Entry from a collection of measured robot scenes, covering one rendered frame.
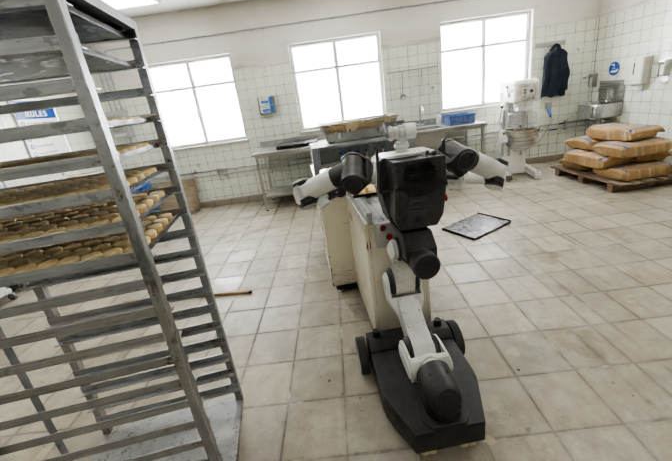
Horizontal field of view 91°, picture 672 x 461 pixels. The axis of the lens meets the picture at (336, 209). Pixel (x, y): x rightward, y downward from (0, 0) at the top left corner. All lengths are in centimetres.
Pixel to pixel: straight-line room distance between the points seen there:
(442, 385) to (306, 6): 517
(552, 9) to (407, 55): 221
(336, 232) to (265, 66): 369
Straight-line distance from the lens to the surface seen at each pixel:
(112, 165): 99
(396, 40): 569
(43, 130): 107
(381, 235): 175
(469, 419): 170
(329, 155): 241
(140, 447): 199
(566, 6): 669
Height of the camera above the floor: 148
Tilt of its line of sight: 18 degrees down
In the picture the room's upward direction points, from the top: 8 degrees counter-clockwise
